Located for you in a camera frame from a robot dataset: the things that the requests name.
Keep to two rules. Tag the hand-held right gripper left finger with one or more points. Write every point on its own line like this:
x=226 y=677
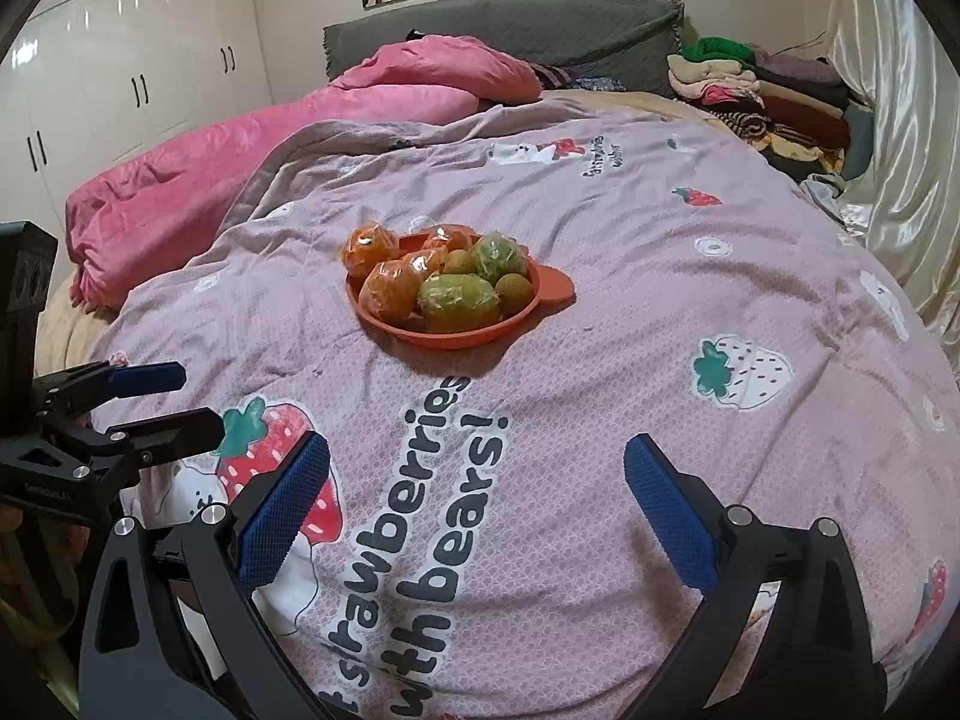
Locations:
x=285 y=514

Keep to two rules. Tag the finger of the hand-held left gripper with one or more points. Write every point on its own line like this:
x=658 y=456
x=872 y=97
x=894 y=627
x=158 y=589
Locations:
x=180 y=427
x=154 y=379

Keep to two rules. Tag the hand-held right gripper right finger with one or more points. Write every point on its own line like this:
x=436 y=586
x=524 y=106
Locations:
x=671 y=510

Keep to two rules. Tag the plastic-wrapped orange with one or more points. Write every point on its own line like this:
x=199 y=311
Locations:
x=446 y=238
x=370 y=249
x=394 y=289

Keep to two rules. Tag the orange plastic plate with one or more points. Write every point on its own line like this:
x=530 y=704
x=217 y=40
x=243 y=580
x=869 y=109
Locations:
x=551 y=289

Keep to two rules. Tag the brown kiwi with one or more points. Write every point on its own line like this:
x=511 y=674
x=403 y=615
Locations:
x=514 y=292
x=460 y=261

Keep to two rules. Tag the plastic-wrapped green fruit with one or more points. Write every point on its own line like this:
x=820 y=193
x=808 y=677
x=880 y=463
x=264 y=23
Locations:
x=457 y=304
x=499 y=255

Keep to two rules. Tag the person's left hand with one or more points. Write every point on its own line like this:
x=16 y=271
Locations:
x=79 y=544

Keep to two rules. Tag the mauve strawberry printed blanket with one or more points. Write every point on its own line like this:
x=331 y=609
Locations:
x=600 y=390

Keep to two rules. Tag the pink quilt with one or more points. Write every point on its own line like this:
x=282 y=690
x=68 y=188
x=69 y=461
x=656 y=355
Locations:
x=210 y=165

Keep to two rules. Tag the white wardrobe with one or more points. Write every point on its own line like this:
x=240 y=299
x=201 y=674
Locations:
x=150 y=52

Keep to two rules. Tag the grey crumpled cloth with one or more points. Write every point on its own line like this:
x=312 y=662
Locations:
x=821 y=191

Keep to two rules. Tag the pile of folded clothes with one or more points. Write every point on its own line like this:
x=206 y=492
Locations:
x=795 y=112

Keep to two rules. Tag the dark patterned pillow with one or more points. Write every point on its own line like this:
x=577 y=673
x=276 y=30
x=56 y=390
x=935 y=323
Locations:
x=577 y=81

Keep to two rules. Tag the cream satin curtain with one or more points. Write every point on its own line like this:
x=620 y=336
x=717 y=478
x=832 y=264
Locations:
x=900 y=127

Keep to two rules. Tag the grey padded headboard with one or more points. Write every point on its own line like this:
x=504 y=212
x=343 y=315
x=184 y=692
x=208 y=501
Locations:
x=585 y=37

